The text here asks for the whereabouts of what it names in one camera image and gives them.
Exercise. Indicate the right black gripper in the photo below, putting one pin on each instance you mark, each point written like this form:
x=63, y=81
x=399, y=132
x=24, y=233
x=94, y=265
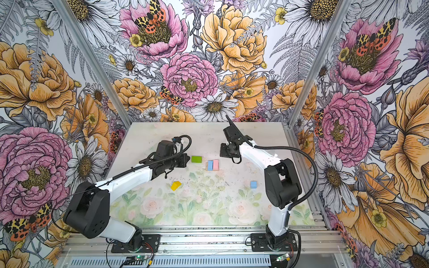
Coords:
x=222, y=153

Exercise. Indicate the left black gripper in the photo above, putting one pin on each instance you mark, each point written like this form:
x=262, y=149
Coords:
x=185, y=158

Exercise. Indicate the green wood block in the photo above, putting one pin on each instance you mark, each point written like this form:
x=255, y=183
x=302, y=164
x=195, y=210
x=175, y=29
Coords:
x=197, y=159

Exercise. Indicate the pink wood block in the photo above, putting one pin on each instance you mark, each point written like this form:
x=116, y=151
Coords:
x=216, y=165

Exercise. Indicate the yellow wood block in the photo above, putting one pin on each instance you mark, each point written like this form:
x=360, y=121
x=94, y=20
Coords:
x=175, y=185

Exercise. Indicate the blue long wood block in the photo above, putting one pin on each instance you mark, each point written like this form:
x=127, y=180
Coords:
x=210, y=165

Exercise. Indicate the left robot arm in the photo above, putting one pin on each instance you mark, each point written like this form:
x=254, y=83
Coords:
x=89, y=209

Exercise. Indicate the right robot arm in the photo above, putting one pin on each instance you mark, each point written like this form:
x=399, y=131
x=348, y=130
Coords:
x=282, y=186

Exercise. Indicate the light blue small block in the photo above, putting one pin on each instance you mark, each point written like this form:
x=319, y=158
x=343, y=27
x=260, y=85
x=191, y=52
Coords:
x=253, y=184

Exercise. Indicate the vented metal grille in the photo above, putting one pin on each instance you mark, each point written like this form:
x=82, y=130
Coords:
x=212, y=261

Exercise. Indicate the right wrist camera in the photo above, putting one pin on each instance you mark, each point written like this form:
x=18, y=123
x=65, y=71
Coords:
x=232, y=125

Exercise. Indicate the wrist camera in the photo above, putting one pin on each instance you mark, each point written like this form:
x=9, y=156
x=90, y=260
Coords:
x=232, y=125
x=177, y=139

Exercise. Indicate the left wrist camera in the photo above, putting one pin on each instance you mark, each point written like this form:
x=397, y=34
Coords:
x=177, y=139

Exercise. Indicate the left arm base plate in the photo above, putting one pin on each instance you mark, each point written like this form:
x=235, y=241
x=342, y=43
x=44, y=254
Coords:
x=147, y=243

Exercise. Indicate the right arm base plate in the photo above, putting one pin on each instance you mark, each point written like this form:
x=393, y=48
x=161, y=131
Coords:
x=264, y=242

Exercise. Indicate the aluminium rail frame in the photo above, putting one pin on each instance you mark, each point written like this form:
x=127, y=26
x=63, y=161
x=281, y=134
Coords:
x=224, y=240

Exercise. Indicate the right corner aluminium post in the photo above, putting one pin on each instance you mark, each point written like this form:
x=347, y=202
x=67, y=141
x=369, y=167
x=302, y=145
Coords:
x=326, y=43

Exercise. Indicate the corner aluminium post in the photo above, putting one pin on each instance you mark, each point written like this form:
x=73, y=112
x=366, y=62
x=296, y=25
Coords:
x=326, y=43
x=84, y=45

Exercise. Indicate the left corner aluminium post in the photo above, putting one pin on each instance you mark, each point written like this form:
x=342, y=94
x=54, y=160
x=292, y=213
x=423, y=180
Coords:
x=84, y=45

